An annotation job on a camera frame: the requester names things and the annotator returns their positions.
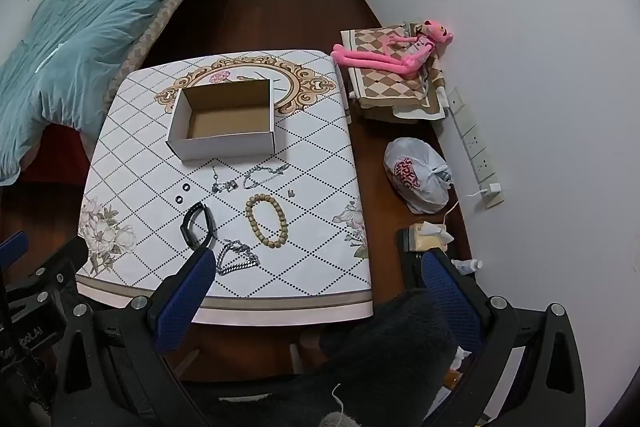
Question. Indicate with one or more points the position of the white plastic bag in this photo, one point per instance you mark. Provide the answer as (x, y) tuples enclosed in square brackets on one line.
[(415, 177)]

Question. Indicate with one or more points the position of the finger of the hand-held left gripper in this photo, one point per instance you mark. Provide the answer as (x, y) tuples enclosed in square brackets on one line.
[(65, 261), (12, 246)]

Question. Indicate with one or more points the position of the person's leg in dark fleece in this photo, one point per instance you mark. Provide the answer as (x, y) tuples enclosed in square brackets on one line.
[(380, 357)]

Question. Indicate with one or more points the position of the tissue box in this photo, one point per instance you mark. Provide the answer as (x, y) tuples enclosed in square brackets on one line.
[(430, 234)]

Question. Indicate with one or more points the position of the white charger plug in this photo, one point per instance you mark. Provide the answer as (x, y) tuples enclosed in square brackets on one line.
[(494, 189)]

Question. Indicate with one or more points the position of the pink plush toy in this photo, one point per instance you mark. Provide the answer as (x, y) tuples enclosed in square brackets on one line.
[(380, 59)]

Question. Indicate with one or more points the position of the white power strip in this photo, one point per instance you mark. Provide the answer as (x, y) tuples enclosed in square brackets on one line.
[(475, 142)]

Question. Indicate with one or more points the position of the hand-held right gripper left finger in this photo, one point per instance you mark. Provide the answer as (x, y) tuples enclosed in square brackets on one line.
[(184, 299)]

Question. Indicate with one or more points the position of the red bed base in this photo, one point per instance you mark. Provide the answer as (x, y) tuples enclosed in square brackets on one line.
[(60, 152)]

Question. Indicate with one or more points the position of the cardboard box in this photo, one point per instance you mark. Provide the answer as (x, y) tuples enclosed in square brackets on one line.
[(220, 132)]

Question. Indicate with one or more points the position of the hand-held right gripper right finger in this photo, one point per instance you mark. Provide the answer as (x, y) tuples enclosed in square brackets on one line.
[(450, 292)]

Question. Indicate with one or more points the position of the blue duvet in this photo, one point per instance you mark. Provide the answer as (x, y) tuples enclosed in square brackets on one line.
[(85, 37)]

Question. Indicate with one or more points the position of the folded brown checkered blanket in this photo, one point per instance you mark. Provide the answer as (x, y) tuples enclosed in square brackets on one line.
[(385, 87)]

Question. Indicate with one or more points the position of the small white bottle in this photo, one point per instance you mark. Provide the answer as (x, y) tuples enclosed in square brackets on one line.
[(467, 265)]

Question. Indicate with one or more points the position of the black wristband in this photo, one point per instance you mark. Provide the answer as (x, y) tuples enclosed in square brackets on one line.
[(189, 219)]

